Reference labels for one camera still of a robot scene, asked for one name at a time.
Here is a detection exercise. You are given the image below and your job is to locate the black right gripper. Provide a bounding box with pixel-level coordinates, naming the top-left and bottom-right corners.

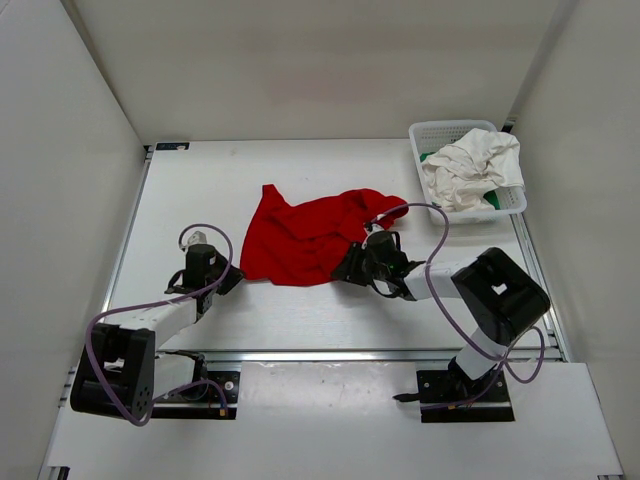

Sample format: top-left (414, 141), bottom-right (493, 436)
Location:
top-left (332, 241), bottom-right (391, 286)

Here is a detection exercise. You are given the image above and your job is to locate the red t-shirt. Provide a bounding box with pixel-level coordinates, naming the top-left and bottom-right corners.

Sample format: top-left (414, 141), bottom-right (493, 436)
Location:
top-left (240, 184), bottom-right (408, 287)

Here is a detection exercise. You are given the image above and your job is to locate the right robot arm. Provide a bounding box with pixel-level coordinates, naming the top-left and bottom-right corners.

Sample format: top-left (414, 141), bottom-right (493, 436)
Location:
top-left (331, 231), bottom-right (550, 401)

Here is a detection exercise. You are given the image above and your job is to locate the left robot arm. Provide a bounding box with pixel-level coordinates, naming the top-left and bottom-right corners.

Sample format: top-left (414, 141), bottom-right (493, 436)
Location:
top-left (70, 243), bottom-right (245, 425)

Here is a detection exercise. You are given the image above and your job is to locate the white crumpled t-shirt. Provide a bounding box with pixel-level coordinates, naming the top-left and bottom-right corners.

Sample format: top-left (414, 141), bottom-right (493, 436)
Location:
top-left (422, 128), bottom-right (524, 213)

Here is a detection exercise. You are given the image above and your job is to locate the white plastic basket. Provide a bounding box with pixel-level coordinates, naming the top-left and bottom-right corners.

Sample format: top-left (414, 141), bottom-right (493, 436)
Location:
top-left (409, 119), bottom-right (527, 224)

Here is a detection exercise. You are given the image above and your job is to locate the green t-shirt in basket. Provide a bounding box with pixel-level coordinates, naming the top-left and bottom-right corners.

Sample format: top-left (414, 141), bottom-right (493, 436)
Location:
top-left (483, 190), bottom-right (501, 210)

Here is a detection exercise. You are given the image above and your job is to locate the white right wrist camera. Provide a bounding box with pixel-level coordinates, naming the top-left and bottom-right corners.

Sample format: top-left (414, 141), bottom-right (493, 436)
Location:
top-left (364, 214), bottom-right (386, 235)

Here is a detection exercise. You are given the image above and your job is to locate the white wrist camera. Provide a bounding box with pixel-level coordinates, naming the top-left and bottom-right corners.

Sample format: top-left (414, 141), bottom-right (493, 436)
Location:
top-left (179, 230), bottom-right (207, 252)
top-left (364, 214), bottom-right (386, 235)

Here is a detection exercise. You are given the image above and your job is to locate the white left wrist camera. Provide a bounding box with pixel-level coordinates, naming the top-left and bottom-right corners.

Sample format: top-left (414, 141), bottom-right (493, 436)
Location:
top-left (179, 230), bottom-right (207, 252)

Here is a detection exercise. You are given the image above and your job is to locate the aluminium table edge rail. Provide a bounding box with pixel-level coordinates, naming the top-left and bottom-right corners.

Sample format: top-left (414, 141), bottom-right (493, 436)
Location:
top-left (199, 349), bottom-right (571, 365)

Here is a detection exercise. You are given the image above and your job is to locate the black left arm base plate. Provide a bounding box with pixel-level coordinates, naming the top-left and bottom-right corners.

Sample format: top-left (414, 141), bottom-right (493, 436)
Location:
top-left (152, 362), bottom-right (241, 421)

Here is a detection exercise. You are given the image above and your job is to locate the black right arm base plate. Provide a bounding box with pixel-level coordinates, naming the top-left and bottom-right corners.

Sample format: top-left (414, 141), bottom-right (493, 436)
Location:
top-left (393, 369), bottom-right (515, 423)

